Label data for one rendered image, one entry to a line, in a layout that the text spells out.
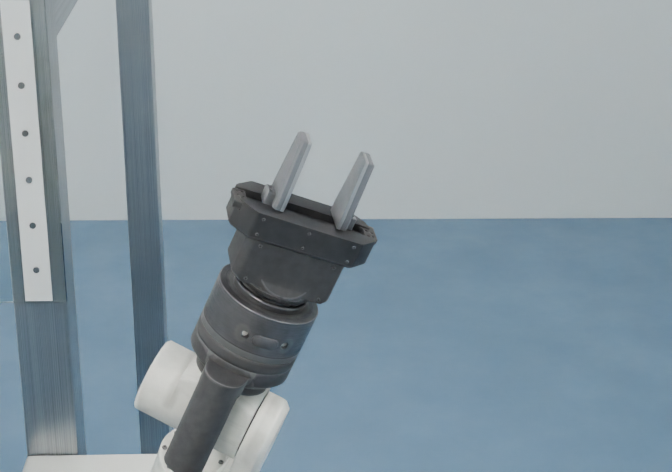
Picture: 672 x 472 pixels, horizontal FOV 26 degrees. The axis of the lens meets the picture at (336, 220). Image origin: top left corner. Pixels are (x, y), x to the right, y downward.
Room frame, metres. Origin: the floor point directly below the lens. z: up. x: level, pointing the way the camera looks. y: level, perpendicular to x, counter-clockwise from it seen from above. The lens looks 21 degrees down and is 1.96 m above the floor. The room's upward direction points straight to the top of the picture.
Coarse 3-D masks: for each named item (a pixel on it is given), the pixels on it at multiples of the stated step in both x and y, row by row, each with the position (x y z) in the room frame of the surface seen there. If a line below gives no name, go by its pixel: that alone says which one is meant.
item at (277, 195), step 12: (300, 132) 1.09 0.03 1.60; (300, 144) 1.07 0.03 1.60; (288, 156) 1.08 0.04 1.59; (300, 156) 1.07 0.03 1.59; (288, 168) 1.07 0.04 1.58; (300, 168) 1.07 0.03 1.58; (276, 180) 1.09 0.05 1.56; (288, 180) 1.07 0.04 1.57; (264, 192) 1.08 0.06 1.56; (276, 192) 1.08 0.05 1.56; (288, 192) 1.07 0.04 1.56; (276, 204) 1.07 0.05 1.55
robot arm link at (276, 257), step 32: (256, 192) 1.09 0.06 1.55; (256, 224) 1.05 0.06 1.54; (288, 224) 1.06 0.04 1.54; (320, 224) 1.08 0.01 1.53; (256, 256) 1.06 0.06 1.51; (288, 256) 1.07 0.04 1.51; (320, 256) 1.07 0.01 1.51; (352, 256) 1.07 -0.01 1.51; (224, 288) 1.07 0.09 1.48; (256, 288) 1.06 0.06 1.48; (288, 288) 1.07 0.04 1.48; (320, 288) 1.07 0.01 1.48; (224, 320) 1.06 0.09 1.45; (256, 320) 1.05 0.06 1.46; (288, 320) 1.06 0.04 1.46; (256, 352) 1.05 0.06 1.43; (288, 352) 1.06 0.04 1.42
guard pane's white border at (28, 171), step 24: (0, 0) 1.47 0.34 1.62; (24, 0) 1.47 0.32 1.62; (24, 24) 1.47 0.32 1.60; (24, 48) 1.47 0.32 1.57; (24, 72) 1.47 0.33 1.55; (24, 96) 1.47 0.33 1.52; (24, 120) 1.47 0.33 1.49; (24, 144) 1.47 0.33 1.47; (24, 168) 1.47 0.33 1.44; (24, 192) 1.47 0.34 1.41; (24, 216) 1.47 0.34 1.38; (24, 240) 1.47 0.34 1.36; (24, 264) 1.47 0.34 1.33; (48, 264) 1.47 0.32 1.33; (24, 288) 1.47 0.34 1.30; (48, 288) 1.47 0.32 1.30
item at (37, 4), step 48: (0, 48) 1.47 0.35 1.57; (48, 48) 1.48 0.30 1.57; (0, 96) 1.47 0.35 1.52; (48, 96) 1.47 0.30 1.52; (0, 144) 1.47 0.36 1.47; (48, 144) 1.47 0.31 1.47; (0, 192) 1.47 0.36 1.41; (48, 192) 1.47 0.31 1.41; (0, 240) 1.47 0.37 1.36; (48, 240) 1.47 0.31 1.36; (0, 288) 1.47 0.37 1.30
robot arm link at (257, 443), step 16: (272, 400) 1.09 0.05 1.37; (256, 416) 1.07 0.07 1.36; (272, 416) 1.07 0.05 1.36; (256, 432) 1.06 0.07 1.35; (272, 432) 1.06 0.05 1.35; (160, 448) 1.13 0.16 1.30; (240, 448) 1.06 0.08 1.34; (256, 448) 1.06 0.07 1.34; (160, 464) 1.12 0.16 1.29; (208, 464) 1.13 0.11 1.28; (224, 464) 1.11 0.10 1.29; (240, 464) 1.07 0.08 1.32; (256, 464) 1.06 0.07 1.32
